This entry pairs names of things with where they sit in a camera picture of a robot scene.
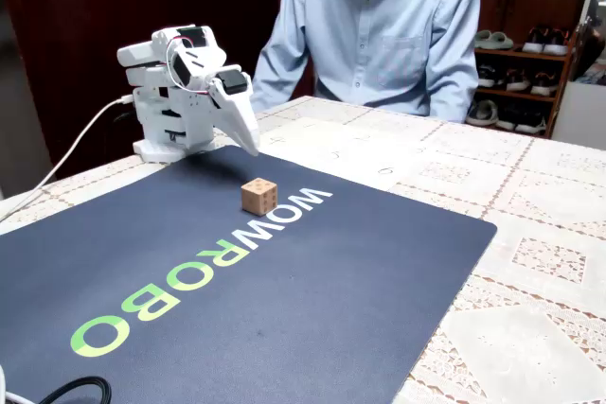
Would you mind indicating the dark blue WOWROBO mat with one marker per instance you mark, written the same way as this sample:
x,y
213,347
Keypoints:
x,y
284,290

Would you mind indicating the black orange sneaker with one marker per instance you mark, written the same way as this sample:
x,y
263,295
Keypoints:
x,y
536,40
556,42

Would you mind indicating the person in light blue shirt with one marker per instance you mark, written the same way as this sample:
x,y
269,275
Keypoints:
x,y
379,44

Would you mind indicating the wooden die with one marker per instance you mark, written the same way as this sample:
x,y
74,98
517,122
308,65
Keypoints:
x,y
258,198

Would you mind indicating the grey shoe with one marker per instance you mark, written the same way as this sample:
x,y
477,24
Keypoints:
x,y
482,114

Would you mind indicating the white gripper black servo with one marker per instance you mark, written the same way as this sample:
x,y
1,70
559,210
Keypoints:
x,y
235,102

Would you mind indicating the person's left forearm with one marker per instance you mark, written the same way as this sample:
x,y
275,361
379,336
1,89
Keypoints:
x,y
454,96

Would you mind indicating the white lace tablecloth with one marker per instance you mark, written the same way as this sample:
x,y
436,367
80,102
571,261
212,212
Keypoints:
x,y
530,233

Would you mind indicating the black shoe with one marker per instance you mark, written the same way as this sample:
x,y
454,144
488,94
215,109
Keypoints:
x,y
506,117
531,123

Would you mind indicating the wooden shoe rack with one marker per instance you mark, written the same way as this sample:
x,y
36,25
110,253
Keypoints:
x,y
561,92

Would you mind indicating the black white sneaker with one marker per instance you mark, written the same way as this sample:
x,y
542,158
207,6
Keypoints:
x,y
518,80
544,83
486,77

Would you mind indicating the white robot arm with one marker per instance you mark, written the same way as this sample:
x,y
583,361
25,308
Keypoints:
x,y
156,110

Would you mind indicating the green slipper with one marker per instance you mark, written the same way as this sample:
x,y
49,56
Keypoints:
x,y
483,40
503,40

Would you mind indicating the white box furniture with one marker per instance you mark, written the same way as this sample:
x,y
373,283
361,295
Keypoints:
x,y
580,113

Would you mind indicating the dark bag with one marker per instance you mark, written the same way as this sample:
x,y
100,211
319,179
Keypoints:
x,y
589,54

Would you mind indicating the paper sheet with handwritten numbers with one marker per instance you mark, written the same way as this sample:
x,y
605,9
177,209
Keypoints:
x,y
350,153

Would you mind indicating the person's right forearm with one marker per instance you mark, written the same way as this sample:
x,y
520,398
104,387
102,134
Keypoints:
x,y
272,87

